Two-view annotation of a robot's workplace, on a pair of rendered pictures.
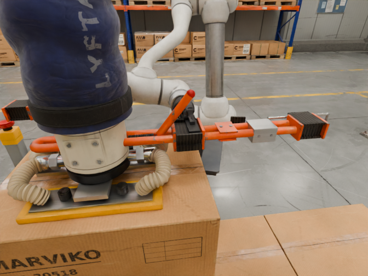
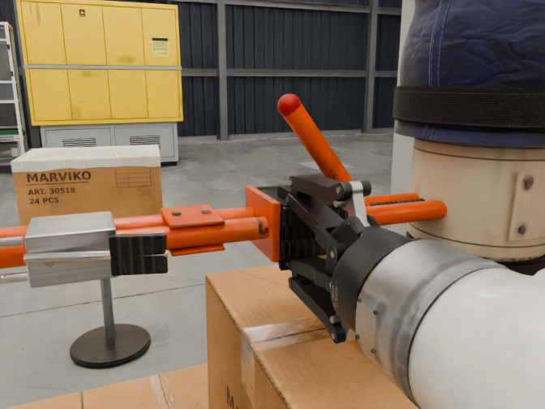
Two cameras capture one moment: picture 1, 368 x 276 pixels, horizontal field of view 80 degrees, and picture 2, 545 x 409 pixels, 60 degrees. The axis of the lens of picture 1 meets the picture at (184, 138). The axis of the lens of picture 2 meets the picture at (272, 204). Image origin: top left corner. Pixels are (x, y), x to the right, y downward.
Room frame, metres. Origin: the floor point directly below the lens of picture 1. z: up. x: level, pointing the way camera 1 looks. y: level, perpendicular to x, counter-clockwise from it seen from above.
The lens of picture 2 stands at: (0.99, -0.15, 1.34)
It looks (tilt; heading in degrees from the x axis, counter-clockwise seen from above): 14 degrees down; 166
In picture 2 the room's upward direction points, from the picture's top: straight up
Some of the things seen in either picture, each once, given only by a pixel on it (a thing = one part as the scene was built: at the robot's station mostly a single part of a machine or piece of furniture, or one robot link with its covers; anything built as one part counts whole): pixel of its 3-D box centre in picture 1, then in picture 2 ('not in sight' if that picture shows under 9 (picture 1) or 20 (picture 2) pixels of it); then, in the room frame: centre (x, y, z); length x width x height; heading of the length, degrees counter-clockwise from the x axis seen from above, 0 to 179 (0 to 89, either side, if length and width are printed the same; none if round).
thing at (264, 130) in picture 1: (260, 130); (74, 247); (0.56, -0.22, 1.20); 0.07 x 0.07 x 0.04; 7
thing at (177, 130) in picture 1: (187, 133); (295, 217); (0.54, -0.01, 1.20); 0.10 x 0.08 x 0.06; 7
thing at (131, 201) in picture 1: (95, 195); not in sight; (0.41, 0.23, 1.09); 0.34 x 0.10 x 0.05; 97
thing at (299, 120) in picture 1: (305, 126); not in sight; (0.58, -0.36, 1.20); 0.08 x 0.07 x 0.05; 97
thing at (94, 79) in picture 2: not in sight; (106, 88); (-7.15, -0.78, 1.24); 2.22 x 0.91 x 2.47; 98
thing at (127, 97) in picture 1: (84, 99); (494, 105); (0.51, 0.24, 1.31); 0.23 x 0.23 x 0.04
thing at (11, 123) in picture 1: (6, 125); not in sight; (0.94, 0.85, 1.02); 0.07 x 0.07 x 0.04
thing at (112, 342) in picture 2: not in sight; (106, 292); (-1.36, -0.42, 0.31); 0.40 x 0.40 x 0.62
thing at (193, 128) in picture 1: (192, 126); (283, 199); (0.54, -0.02, 1.22); 0.07 x 0.03 x 0.01; 8
